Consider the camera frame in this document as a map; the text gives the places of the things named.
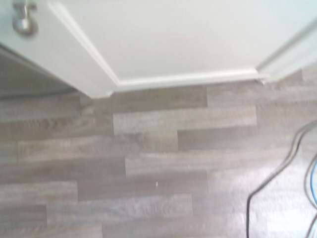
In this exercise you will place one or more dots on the silver round door knob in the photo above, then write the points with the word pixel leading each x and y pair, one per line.
pixel 24 23

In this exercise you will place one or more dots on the white cabinet door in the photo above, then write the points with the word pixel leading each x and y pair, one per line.
pixel 173 37

